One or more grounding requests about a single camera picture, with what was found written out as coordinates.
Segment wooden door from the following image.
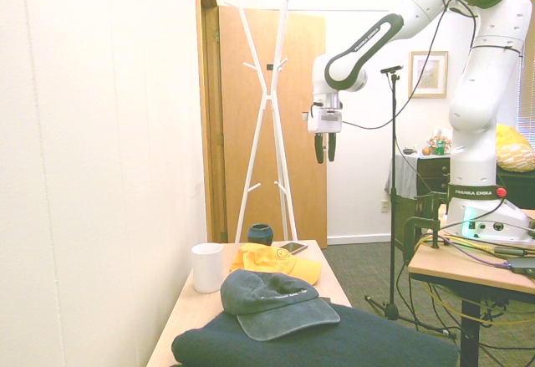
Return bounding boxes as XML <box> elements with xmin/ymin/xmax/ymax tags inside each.
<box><xmin>217</xmin><ymin>6</ymin><xmax>329</xmax><ymax>247</ymax></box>

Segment white wooden coat rack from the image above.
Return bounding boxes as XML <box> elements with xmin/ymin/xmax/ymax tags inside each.
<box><xmin>231</xmin><ymin>0</ymin><xmax>299</xmax><ymax>244</ymax></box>

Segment dark wooden dresser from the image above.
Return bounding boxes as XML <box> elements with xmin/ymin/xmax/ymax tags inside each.
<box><xmin>415</xmin><ymin>154</ymin><xmax>535</xmax><ymax>212</ymax></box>

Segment yellow baseball cap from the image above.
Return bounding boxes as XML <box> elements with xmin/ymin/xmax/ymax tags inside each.
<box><xmin>230</xmin><ymin>242</ymin><xmax>322</xmax><ymax>286</ymax></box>

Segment flower decoration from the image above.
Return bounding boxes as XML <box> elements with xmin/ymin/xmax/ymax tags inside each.
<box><xmin>427</xmin><ymin>127</ymin><xmax>453</xmax><ymax>153</ymax></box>

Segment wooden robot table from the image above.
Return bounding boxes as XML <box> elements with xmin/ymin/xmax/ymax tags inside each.
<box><xmin>407</xmin><ymin>208</ymin><xmax>535</xmax><ymax>367</ymax></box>

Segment wooden cabinet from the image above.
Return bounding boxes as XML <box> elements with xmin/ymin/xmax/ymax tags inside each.
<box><xmin>193</xmin><ymin>0</ymin><xmax>229</xmax><ymax>244</ymax></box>

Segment dark blue folded sweater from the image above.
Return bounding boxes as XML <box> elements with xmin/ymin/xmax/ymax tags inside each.
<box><xmin>171</xmin><ymin>298</ymin><xmax>460</xmax><ymax>367</ymax></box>

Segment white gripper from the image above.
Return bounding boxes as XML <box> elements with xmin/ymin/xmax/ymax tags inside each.
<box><xmin>302</xmin><ymin>105</ymin><xmax>345</xmax><ymax>165</ymax></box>

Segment black metal table clamp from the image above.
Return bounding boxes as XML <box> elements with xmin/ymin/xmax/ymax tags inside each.
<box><xmin>401</xmin><ymin>191</ymin><xmax>445</xmax><ymax>267</ymax></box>

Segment light wooden side table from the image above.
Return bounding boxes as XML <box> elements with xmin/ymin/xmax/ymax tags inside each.
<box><xmin>145</xmin><ymin>239</ymin><xmax>353</xmax><ymax>367</ymax></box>

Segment yellow cable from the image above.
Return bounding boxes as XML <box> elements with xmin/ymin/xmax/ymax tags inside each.
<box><xmin>404</xmin><ymin>232</ymin><xmax>535</xmax><ymax>329</ymax></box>

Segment framed wall picture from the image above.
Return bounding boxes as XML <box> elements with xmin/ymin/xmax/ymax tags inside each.
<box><xmin>408</xmin><ymin>50</ymin><xmax>449</xmax><ymax>99</ymax></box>

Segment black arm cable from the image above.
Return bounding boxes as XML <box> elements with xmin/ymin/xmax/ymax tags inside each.
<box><xmin>342</xmin><ymin>0</ymin><xmax>481</xmax><ymax>130</ymax></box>

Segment black camera tripod stand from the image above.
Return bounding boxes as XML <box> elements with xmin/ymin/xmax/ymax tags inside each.
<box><xmin>364</xmin><ymin>64</ymin><xmax>457</xmax><ymax>340</ymax></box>

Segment window blinds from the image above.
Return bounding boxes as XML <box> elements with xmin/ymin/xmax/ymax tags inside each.
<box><xmin>517</xmin><ymin>0</ymin><xmax>535</xmax><ymax>134</ymax></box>

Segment dark blue baseball cap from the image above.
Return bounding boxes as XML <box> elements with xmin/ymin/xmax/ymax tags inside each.
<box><xmin>220</xmin><ymin>269</ymin><xmax>341</xmax><ymax>342</ymax></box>

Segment dark blue round pot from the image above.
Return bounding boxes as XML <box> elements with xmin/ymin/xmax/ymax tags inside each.
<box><xmin>247</xmin><ymin>223</ymin><xmax>276</xmax><ymax>246</ymax></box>

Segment yellow patterned cushion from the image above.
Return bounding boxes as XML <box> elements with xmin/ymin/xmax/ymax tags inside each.
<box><xmin>495</xmin><ymin>124</ymin><xmax>535</xmax><ymax>173</ymax></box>

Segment grey cloth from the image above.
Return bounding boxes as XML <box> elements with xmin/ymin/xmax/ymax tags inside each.
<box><xmin>384</xmin><ymin>151</ymin><xmax>421</xmax><ymax>198</ymax></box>

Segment white ceramic mug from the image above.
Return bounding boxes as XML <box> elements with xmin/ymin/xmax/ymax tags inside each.
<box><xmin>191</xmin><ymin>242</ymin><xmax>224</xmax><ymax>293</ymax></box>

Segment purple cable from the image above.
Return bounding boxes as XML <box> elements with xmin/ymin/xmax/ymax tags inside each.
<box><xmin>436</xmin><ymin>235</ymin><xmax>513</xmax><ymax>268</ymax></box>

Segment white smartphone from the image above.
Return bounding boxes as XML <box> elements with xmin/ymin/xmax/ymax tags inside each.
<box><xmin>278</xmin><ymin>241</ymin><xmax>309</xmax><ymax>256</ymax></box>

